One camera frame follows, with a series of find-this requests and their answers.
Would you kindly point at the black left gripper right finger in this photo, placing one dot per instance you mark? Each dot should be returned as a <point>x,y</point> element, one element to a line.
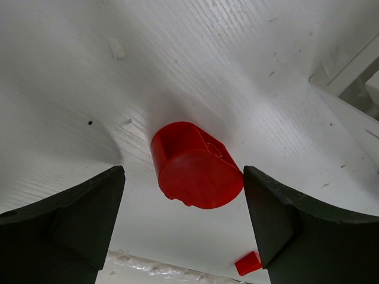
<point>301,239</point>

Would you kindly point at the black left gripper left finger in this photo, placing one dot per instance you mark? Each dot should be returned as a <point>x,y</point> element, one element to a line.
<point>63,238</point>

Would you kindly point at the small red lego piece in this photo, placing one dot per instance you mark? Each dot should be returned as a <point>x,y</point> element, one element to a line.
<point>248,263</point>

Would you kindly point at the red rounded lego piece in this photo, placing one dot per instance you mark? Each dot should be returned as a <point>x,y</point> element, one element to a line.
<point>194,167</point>

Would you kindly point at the white double bin container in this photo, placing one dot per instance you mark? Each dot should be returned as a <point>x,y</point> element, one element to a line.
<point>348,78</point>

